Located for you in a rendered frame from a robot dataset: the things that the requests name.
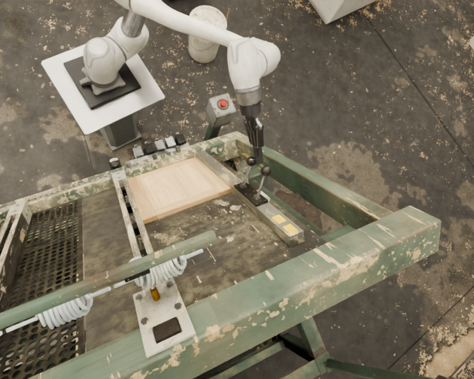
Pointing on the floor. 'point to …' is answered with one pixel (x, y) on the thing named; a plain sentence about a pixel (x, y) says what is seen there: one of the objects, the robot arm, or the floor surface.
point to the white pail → (205, 54)
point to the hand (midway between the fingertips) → (258, 155)
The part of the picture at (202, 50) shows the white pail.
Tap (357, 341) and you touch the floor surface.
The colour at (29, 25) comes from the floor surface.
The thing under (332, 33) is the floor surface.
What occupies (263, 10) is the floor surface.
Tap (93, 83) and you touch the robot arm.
